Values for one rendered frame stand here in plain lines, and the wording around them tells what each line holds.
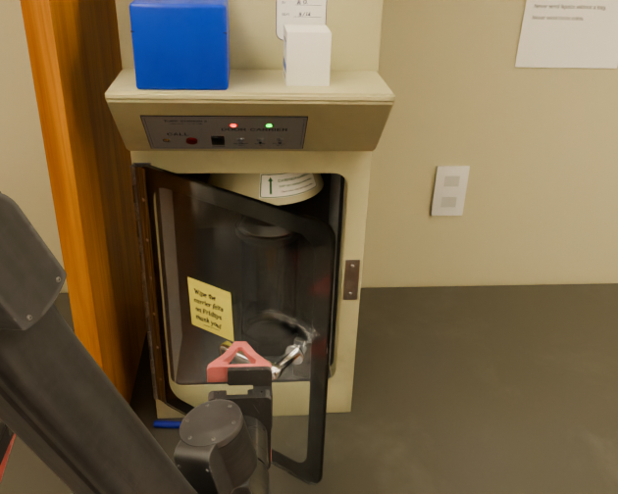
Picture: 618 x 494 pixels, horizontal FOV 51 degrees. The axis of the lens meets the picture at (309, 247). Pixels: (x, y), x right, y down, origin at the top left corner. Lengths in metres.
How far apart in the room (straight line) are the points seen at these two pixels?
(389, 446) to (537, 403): 0.29
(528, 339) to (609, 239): 0.37
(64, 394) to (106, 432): 0.05
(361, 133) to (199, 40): 0.23
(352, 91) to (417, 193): 0.69
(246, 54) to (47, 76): 0.24
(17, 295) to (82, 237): 0.52
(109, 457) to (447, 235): 1.13
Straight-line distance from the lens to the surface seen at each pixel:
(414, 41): 1.32
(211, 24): 0.73
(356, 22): 0.85
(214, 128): 0.80
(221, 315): 0.88
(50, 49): 0.79
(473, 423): 1.16
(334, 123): 0.79
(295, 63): 0.77
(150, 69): 0.75
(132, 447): 0.48
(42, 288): 0.36
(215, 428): 0.59
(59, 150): 0.82
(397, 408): 1.16
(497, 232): 1.52
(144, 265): 0.95
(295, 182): 0.94
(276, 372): 0.79
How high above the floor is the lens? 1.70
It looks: 28 degrees down
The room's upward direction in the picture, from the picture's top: 2 degrees clockwise
